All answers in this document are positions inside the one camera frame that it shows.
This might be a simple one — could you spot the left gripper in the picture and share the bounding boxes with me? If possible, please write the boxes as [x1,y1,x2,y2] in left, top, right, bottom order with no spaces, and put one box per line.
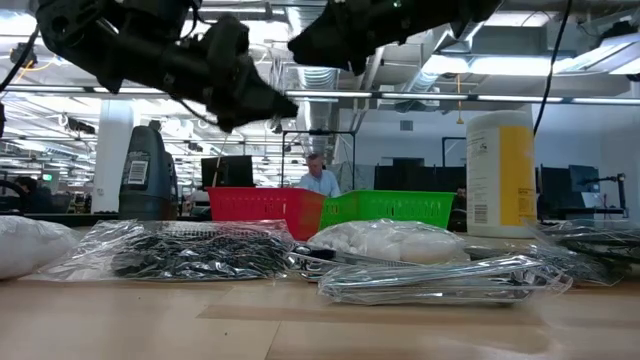
[198,52,300,135]

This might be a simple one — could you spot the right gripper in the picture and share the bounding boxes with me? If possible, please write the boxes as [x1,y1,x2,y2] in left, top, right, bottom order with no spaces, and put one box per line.
[286,0,422,78]

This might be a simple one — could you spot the dark grey travel bottle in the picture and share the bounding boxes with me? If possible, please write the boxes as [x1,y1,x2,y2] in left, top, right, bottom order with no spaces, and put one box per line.
[118,124,169,221]

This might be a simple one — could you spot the bagged silver nail clipper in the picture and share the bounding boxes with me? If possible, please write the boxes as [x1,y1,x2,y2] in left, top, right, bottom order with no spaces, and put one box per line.
[285,243,421,282]
[317,254,574,306]

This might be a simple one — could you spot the clear bag black hair ties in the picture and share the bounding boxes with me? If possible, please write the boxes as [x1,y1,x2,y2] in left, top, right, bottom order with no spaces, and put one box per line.
[529,218,640,264]
[463,227,624,287]
[37,219,297,282]

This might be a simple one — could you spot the clear bag of cotton balls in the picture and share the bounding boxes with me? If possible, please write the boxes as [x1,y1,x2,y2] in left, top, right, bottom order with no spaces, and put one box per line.
[305,218,467,266]
[0,214,80,281]

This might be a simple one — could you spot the monitor on black arm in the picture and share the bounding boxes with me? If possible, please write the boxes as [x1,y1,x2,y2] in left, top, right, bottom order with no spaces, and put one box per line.
[568,163,629,219]

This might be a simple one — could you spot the black computer monitor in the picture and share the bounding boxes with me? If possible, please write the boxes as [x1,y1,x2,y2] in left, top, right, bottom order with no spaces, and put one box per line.
[201,155,255,190]

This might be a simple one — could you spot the person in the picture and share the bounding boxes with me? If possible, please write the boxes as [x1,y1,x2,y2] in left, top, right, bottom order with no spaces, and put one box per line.
[298,152,342,199]
[13,175,40,214]

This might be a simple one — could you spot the red plastic basket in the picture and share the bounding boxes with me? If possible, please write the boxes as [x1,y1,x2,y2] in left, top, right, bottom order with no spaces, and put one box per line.
[207,186,327,242]

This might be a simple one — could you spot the white pillar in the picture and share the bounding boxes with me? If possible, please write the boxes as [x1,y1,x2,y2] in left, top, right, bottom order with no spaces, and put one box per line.
[92,99,134,214]

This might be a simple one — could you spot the black desk partition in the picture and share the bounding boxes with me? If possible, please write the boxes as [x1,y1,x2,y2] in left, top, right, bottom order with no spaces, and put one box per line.
[374,158,467,194]

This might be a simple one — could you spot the green plastic basket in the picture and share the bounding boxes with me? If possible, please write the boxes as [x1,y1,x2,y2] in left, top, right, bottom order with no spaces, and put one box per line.
[319,189,457,230]

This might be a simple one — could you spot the white yellow wipes canister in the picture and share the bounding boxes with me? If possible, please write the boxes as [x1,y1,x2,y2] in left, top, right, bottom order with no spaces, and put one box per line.
[465,109,539,240]

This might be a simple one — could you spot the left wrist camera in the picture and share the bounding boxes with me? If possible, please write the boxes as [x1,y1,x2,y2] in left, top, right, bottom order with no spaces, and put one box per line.
[205,13,251,67]

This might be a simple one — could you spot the yellow hanging cord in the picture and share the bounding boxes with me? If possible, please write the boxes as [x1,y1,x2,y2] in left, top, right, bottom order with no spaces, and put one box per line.
[455,73,465,126]

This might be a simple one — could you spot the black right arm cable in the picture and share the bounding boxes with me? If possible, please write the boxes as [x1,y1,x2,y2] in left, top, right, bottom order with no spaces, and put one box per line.
[531,0,574,137]

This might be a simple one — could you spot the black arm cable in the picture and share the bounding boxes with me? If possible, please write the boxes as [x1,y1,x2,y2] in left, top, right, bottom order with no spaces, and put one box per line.
[531,0,574,137]
[0,27,40,94]

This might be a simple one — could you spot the black ceiling cable reel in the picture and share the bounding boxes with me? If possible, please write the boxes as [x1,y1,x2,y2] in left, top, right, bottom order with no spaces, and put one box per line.
[9,42,39,69]

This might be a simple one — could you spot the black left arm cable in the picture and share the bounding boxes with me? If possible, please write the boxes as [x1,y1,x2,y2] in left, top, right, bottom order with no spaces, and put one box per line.
[0,27,40,94]

